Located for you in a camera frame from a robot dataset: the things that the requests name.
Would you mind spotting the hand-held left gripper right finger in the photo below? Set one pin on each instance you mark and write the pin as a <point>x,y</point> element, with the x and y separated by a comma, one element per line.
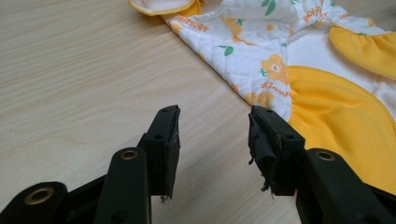
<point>274,146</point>

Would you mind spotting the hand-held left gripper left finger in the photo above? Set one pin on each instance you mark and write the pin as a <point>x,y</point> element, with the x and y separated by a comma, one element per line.
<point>162,149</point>

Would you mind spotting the white yellow floral baby garment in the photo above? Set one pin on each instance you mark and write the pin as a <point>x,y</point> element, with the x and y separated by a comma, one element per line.
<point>311,62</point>

